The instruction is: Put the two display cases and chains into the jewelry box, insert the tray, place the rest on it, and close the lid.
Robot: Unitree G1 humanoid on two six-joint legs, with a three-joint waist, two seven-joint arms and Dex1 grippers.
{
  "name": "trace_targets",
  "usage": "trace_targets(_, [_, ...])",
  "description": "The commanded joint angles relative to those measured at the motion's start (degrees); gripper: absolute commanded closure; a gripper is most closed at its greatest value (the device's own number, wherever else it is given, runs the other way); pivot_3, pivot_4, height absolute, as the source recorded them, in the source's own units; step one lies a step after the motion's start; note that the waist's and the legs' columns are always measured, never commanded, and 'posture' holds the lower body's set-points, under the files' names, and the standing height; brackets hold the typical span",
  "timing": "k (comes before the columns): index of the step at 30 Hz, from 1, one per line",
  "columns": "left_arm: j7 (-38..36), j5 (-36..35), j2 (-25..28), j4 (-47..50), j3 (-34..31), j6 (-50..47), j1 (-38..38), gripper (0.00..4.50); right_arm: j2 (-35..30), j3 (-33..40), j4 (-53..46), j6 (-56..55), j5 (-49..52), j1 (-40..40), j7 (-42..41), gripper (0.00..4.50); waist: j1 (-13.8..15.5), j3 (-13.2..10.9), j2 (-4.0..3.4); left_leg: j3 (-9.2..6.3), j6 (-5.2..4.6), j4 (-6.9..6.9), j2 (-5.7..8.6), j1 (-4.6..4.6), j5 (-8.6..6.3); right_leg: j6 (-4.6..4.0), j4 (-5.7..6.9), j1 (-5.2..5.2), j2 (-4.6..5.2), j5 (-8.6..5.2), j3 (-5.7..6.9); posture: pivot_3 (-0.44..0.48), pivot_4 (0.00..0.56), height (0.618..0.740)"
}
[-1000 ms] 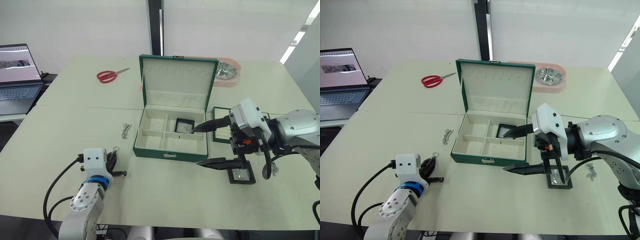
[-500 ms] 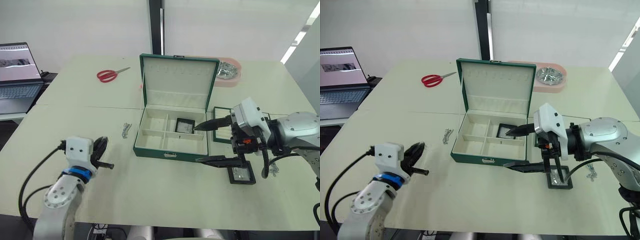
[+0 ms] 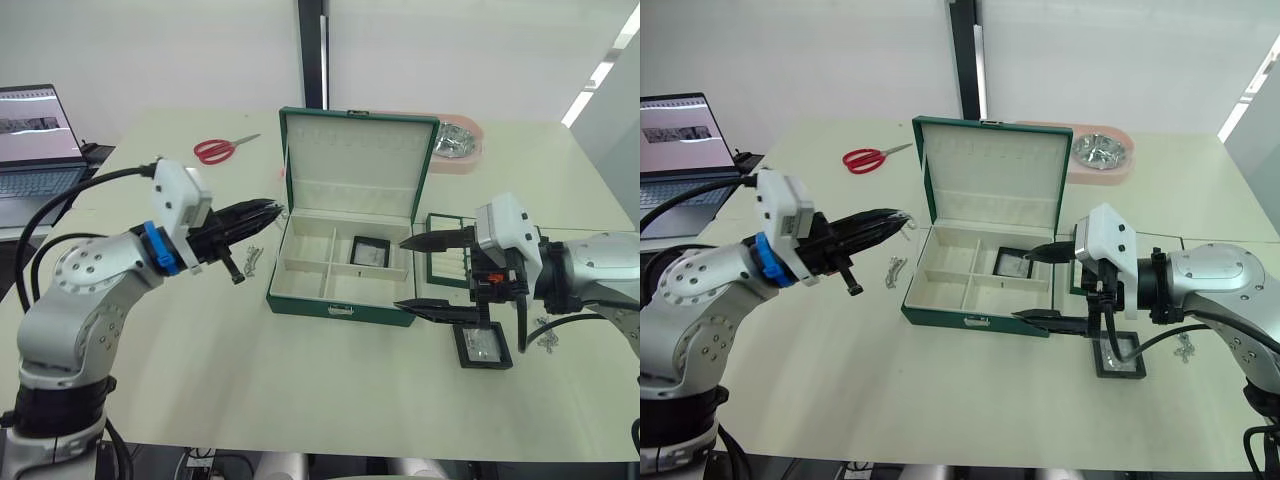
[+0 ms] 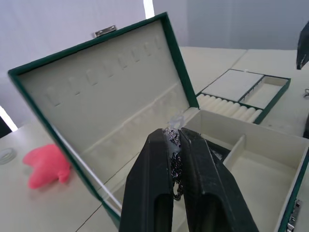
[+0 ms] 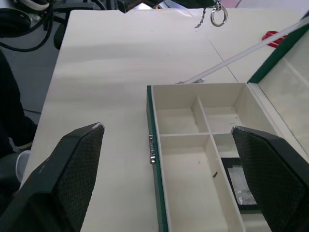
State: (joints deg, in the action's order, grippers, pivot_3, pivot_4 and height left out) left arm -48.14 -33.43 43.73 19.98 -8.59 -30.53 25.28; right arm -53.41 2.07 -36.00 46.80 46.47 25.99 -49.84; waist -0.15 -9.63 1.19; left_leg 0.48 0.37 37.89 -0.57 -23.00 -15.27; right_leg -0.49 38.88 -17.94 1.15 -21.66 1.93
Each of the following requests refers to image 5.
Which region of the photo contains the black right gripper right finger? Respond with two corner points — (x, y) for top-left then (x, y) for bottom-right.
(231, 125), (309, 232)

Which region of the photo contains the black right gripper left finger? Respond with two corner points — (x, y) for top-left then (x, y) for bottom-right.
(0, 122), (105, 232)

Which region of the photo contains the black display case silver insert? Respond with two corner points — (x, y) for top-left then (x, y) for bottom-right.
(221, 156), (258, 206)

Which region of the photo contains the green jewelry box cream lining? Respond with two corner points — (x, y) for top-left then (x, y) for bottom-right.
(146, 23), (309, 232)

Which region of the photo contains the dark green display case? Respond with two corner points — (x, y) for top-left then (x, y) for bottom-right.
(117, 0), (160, 14)

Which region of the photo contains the dark green jewelry tray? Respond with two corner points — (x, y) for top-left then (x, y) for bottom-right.
(166, 0), (219, 6)

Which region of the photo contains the white shoe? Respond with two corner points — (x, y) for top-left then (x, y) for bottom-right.
(15, 150), (32, 182)

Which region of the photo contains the person in dark clothes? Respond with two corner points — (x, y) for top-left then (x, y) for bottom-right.
(0, 49), (39, 211)

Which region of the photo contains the red plastic item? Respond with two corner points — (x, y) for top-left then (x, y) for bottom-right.
(261, 30), (289, 49)

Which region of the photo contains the white lid stay strap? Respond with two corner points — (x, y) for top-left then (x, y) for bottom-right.
(175, 17), (309, 85)

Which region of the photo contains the black cable bundle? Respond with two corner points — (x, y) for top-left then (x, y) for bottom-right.
(0, 0), (61, 52)

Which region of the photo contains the silver ring bracelet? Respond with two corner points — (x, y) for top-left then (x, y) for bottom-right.
(210, 6), (228, 28)

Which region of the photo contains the silver twisted chain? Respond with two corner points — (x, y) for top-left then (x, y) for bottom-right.
(194, 6), (208, 29)

